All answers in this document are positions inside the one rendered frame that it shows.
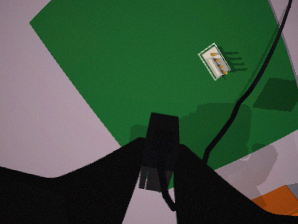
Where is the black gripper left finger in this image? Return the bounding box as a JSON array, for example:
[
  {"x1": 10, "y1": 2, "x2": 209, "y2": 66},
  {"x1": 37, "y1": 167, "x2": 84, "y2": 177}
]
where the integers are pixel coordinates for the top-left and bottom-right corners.
[{"x1": 0, "y1": 137, "x2": 145, "y2": 224}]

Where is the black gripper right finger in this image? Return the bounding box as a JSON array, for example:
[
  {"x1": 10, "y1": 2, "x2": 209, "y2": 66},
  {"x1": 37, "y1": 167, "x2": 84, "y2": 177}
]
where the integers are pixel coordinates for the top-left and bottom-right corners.
[{"x1": 173, "y1": 144, "x2": 298, "y2": 224}]

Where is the black cable with plug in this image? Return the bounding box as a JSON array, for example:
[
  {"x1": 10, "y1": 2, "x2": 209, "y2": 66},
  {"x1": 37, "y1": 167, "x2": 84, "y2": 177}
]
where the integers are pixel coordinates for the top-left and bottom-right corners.
[{"x1": 138, "y1": 0, "x2": 293, "y2": 212}]

